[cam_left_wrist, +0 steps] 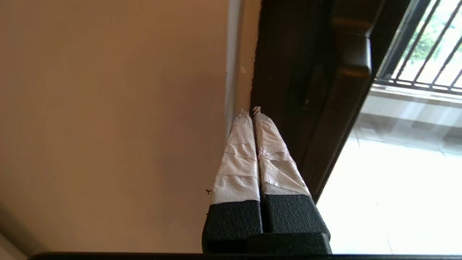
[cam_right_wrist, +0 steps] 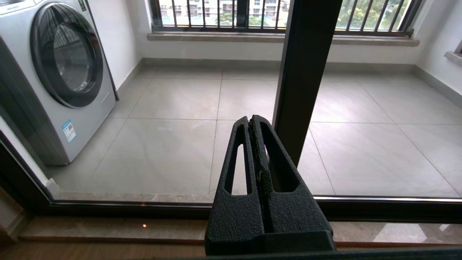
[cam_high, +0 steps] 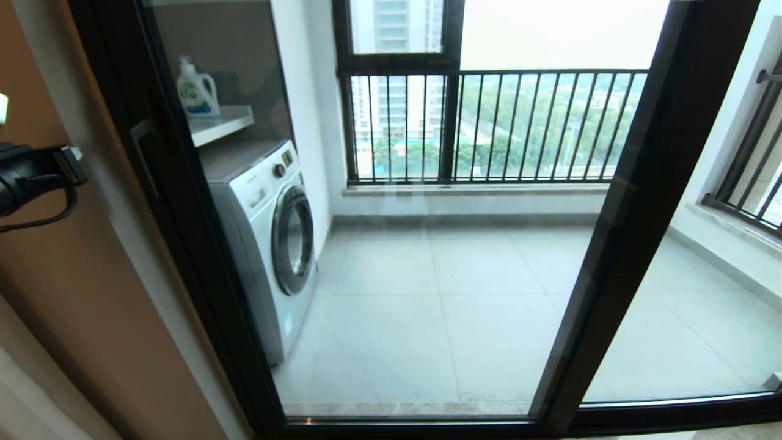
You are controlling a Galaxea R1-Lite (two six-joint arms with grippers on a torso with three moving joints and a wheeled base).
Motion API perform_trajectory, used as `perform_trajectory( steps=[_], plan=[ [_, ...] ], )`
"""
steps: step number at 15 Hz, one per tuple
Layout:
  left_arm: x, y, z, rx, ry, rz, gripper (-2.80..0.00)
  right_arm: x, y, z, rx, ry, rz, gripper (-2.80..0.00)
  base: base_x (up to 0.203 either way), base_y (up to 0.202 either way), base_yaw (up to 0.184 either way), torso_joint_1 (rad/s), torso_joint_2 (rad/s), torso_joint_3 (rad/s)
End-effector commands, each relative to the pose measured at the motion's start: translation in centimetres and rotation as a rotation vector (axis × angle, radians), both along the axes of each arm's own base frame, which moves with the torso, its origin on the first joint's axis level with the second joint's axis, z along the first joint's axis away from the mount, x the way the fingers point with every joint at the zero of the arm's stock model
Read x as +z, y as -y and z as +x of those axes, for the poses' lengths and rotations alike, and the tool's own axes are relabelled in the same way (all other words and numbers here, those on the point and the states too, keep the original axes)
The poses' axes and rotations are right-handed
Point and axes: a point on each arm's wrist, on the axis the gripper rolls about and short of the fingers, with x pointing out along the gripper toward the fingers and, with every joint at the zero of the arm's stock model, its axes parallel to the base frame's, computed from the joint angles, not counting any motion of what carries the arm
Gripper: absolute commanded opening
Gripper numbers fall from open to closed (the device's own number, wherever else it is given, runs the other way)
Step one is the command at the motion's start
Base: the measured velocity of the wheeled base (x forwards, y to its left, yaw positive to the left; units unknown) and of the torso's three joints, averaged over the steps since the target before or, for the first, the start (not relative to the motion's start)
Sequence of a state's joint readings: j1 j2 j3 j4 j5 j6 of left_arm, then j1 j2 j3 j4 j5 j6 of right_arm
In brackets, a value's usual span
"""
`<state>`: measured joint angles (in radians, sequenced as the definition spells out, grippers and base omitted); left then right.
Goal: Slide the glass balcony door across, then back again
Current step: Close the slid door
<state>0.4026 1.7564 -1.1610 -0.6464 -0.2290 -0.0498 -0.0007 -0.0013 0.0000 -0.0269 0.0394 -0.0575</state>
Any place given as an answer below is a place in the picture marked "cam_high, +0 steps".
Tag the short grey stone window sill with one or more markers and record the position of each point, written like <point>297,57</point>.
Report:
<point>733,227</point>

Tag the long black balcony railing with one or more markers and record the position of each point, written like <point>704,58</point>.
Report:
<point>550,73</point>

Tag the white wall shelf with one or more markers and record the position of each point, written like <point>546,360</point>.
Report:
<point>221,123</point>

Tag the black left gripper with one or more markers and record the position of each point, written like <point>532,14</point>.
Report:
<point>24,174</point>

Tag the short black window railing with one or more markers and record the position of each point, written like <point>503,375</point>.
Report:
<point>771,78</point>

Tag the white detergent bottle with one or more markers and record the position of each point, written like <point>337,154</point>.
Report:
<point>197,95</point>

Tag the long grey stone window sill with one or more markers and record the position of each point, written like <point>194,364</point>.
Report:
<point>476,189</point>

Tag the black framed fixed glass panel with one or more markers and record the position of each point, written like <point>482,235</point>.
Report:
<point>690,293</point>

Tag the white front-load washing machine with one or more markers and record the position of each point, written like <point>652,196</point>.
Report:
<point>263,201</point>

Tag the black window frame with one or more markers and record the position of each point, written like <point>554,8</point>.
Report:
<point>397,63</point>

